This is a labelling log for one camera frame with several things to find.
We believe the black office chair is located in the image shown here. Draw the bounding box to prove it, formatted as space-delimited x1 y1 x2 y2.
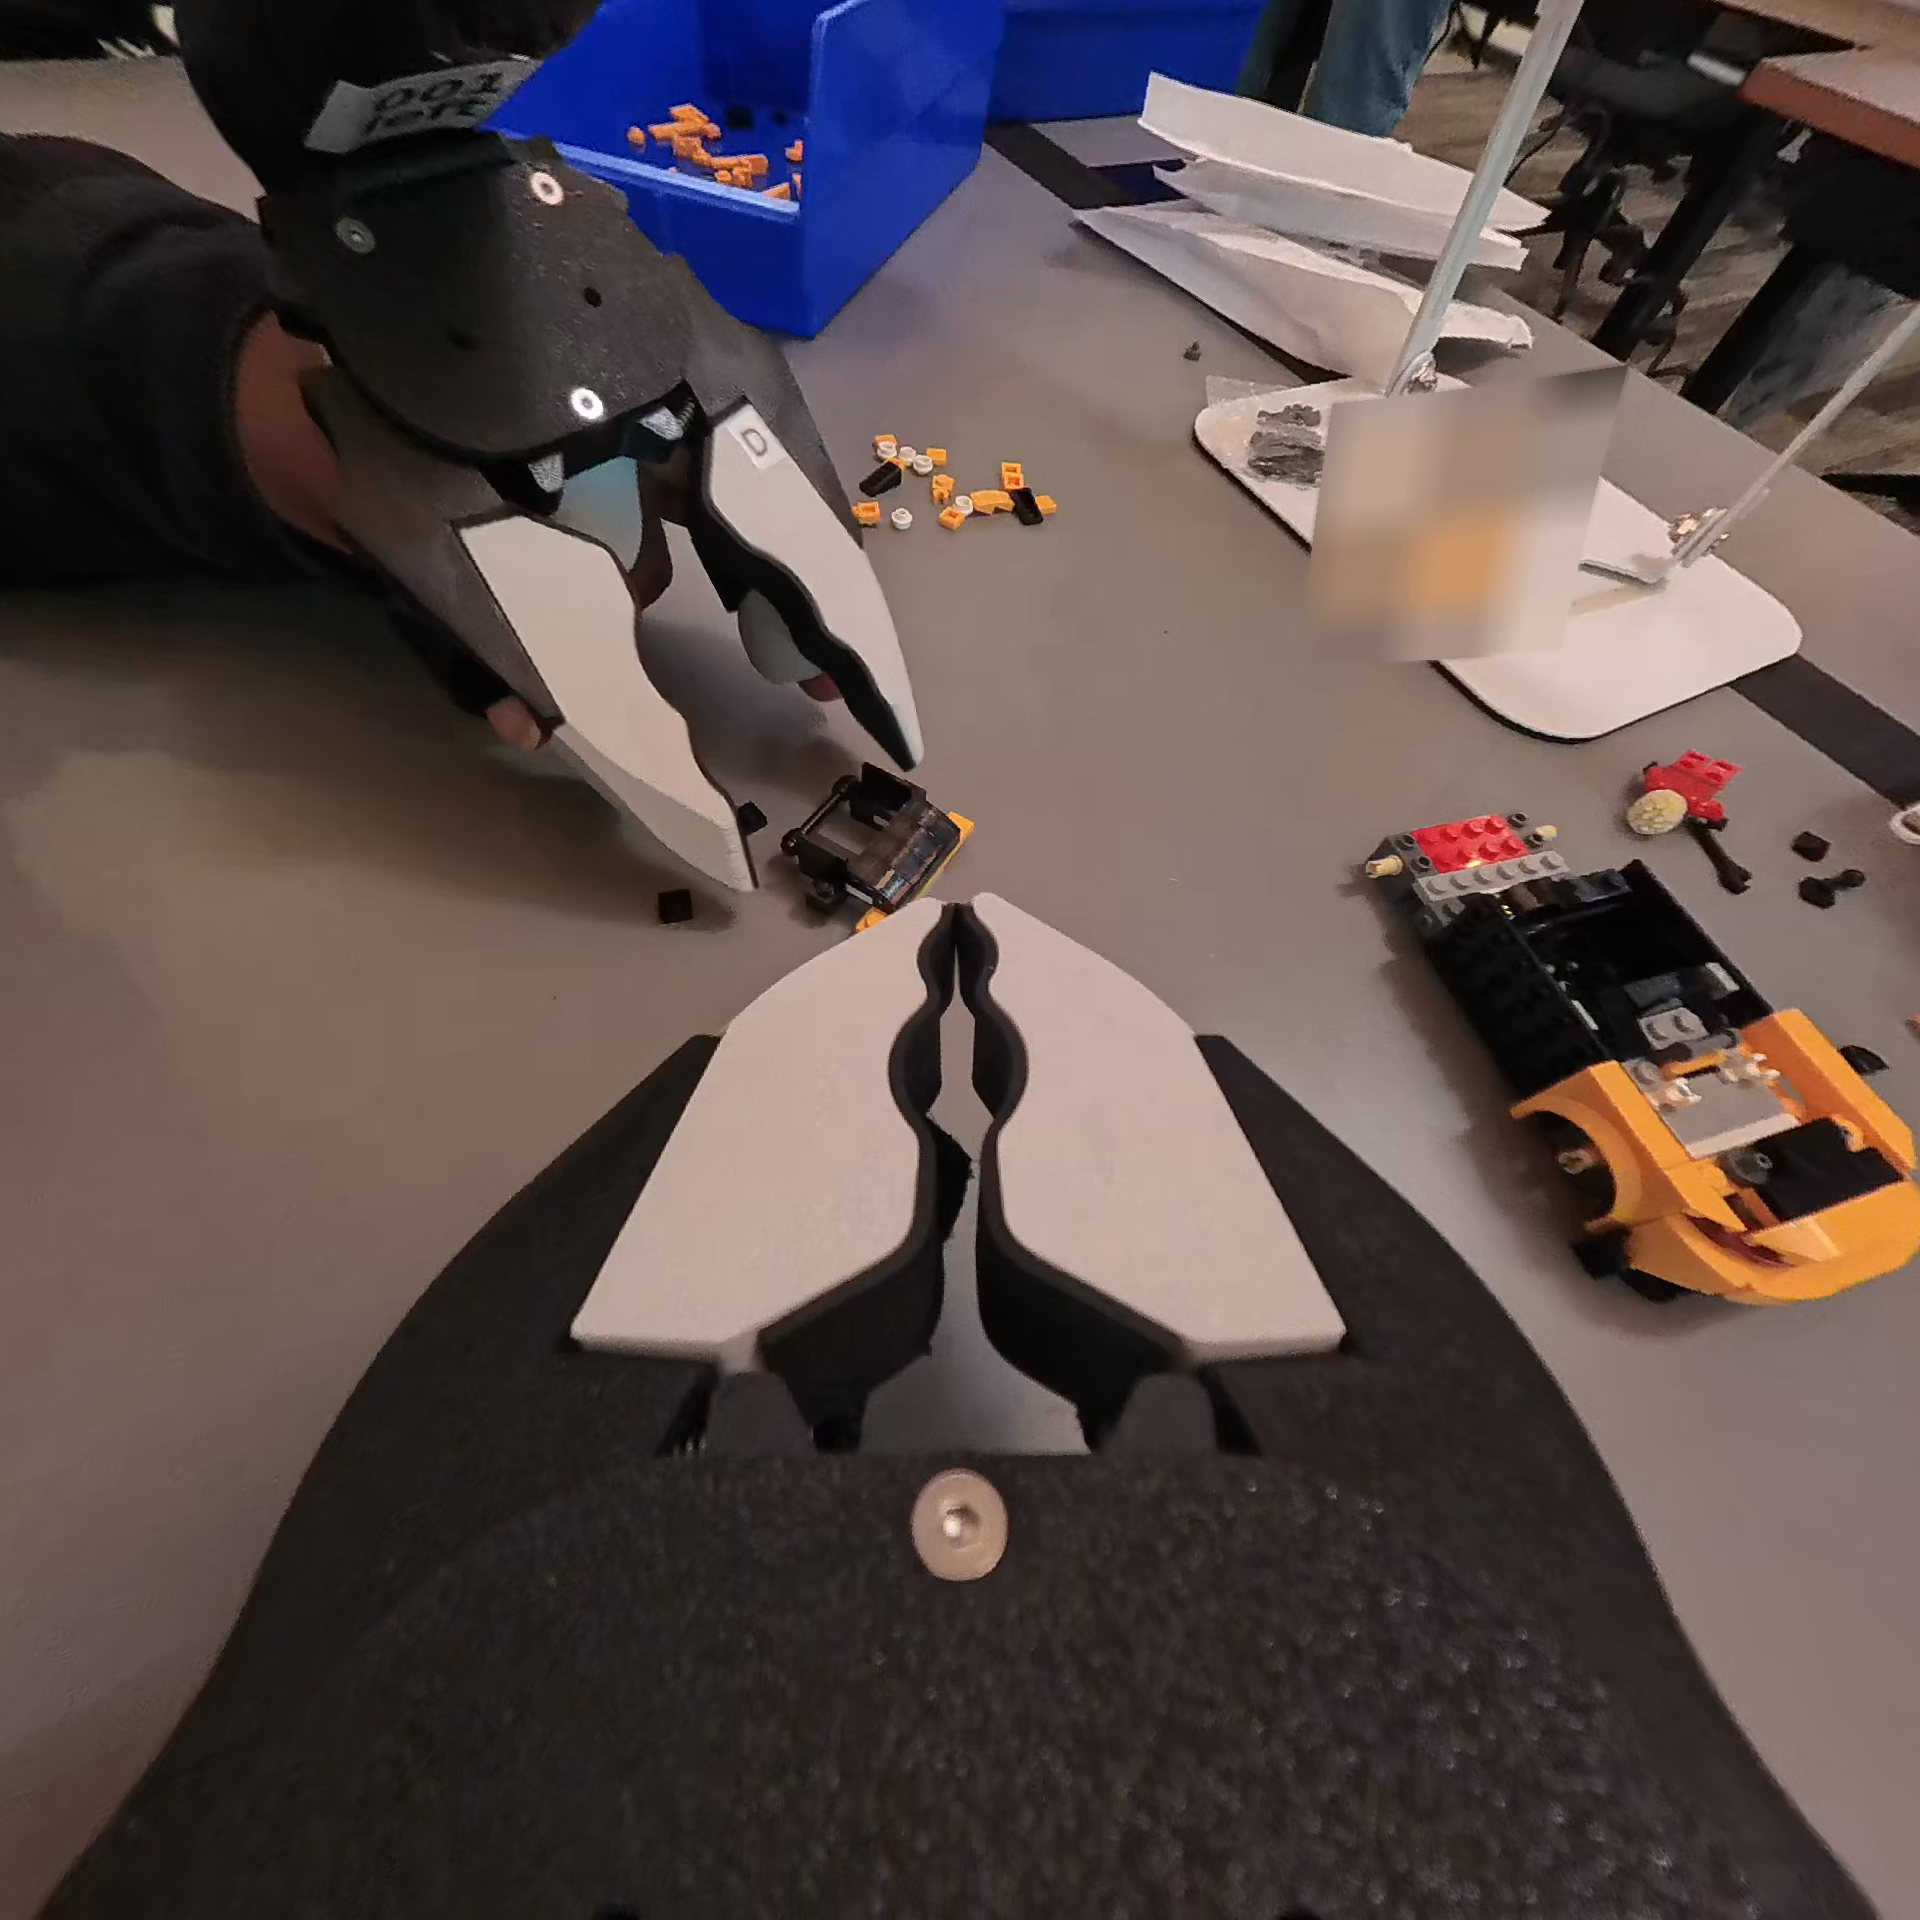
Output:
1530 29 1758 325

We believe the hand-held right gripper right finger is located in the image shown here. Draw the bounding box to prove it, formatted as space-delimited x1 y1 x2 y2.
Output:
962 894 1349 1454

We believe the person's left hand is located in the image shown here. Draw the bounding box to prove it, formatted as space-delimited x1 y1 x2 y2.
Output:
238 310 565 754

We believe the clear bag of dark pieces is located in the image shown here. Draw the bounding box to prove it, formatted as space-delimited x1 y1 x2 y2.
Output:
1206 376 1337 490

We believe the white paper bag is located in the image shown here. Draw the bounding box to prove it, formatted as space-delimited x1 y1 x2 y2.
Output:
1155 157 1532 275
1073 202 1536 379
1140 72 1552 234

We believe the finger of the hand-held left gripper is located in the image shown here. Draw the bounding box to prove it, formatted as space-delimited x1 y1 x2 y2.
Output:
456 507 764 896
691 405 929 773

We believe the brown wooden table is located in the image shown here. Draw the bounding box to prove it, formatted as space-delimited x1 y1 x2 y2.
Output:
1628 0 1920 414

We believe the black lego windshield assembly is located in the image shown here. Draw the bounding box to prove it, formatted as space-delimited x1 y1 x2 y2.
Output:
779 761 976 933

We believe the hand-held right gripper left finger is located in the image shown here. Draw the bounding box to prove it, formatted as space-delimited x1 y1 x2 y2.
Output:
569 896 976 1444

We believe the blue plastic bin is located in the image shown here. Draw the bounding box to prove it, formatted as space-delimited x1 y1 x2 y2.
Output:
990 0 1268 125
488 0 1008 338

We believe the metal stand rod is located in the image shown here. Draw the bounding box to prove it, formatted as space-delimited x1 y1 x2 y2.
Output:
1384 0 1584 401
1581 306 1920 587

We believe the heap of orange lego bricks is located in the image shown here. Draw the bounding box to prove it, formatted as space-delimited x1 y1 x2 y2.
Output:
627 102 808 204

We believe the orange and black lego car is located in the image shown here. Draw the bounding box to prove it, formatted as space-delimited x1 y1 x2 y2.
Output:
1364 809 1920 1307

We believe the person's left forearm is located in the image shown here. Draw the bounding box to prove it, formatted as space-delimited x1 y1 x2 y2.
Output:
0 136 347 590

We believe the pile of small lego pieces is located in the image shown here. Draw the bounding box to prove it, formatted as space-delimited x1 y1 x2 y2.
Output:
853 433 1059 536

